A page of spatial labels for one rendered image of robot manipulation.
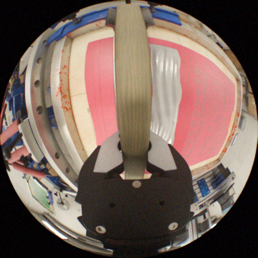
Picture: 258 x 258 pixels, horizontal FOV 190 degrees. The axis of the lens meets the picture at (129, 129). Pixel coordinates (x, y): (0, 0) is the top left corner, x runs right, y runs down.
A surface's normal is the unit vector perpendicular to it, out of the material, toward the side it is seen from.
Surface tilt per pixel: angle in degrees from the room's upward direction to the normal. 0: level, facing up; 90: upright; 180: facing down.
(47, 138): 90
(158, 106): 40
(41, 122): 90
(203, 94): 0
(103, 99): 0
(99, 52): 0
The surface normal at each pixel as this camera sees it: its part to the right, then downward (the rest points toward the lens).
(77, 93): -0.03, 0.45
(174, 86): -0.53, 0.43
